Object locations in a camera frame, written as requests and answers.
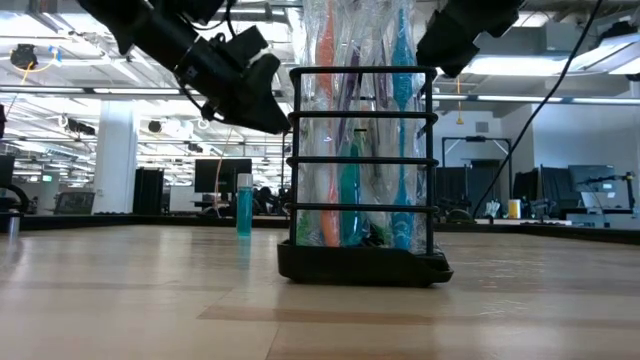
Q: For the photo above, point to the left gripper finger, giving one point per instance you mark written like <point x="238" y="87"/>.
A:
<point x="260" y="110"/>

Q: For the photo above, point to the orange toothbrush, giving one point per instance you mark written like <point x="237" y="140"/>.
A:
<point x="326" y="50"/>

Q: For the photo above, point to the purple white toothbrush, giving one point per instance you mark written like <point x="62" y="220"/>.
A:
<point x="381" y="90"/>

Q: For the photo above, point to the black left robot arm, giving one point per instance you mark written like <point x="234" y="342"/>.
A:
<point x="130" y="25"/>

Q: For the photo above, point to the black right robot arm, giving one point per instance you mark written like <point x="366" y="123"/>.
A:
<point x="470" y="30"/>

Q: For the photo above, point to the black computer monitor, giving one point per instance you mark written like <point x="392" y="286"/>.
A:
<point x="222" y="175"/>

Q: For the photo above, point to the teal mouthwash bottle white cap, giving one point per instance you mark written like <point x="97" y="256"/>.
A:
<point x="244" y="210"/>

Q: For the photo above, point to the white building pillar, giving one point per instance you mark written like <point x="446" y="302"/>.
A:
<point x="115" y="160"/>

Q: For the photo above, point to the black cabinet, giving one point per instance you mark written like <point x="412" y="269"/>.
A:
<point x="148" y="192"/>

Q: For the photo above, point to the dark grey chair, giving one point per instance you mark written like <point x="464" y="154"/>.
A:
<point x="75" y="202"/>

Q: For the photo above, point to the black office chair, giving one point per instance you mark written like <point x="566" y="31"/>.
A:
<point x="10" y="185"/>

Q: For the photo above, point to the yellow cup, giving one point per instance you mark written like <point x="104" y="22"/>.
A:
<point x="514" y="209"/>

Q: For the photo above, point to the black partition panel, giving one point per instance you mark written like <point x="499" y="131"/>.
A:
<point x="540" y="190"/>

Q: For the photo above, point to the grey monitor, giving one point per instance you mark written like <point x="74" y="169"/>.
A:
<point x="595" y="185"/>

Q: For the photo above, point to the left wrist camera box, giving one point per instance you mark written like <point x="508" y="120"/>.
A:
<point x="245" y="40"/>

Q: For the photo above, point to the black metal frame stand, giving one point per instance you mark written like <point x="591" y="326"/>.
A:
<point x="475" y="139"/>

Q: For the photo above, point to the silver metal post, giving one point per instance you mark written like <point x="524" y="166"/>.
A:
<point x="13" y="225"/>

